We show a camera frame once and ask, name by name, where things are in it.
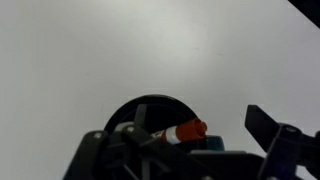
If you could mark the red dry erase marker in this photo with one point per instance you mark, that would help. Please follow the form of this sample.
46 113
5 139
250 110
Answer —
189 131

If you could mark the dark teal mug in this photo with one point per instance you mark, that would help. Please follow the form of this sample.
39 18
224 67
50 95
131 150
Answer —
163 112

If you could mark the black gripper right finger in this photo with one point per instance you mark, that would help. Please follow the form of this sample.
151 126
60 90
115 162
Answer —
286 146

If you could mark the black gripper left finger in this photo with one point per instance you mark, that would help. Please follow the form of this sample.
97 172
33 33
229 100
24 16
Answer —
129 153

